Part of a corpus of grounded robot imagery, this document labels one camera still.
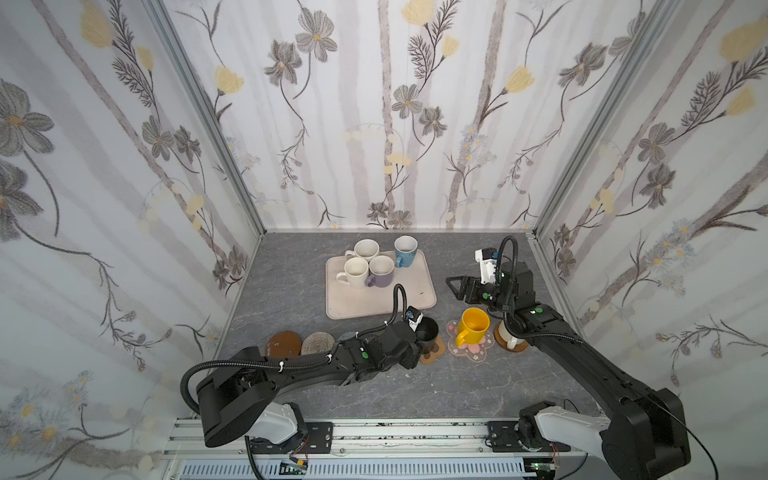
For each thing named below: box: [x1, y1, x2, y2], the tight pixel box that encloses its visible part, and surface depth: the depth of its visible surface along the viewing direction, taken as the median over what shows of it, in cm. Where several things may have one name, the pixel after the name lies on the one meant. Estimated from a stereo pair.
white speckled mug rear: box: [345, 239, 380, 262], surface depth 106 cm
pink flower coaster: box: [446, 320, 495, 363], surface depth 91 cm
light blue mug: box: [394, 235, 418, 269], surface depth 106 cm
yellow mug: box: [455, 307, 491, 347], surface depth 88 cm
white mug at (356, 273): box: [336, 257, 369, 288], surface depth 100 cm
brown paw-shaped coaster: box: [419, 333, 446, 365], surface depth 90 cm
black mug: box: [415, 316, 439, 354], surface depth 88 cm
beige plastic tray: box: [325, 249, 437, 320], surface depth 103 cm
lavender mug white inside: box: [365, 255, 395, 288], surface depth 103 cm
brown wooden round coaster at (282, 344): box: [265, 330, 302, 359], surface depth 93 cm
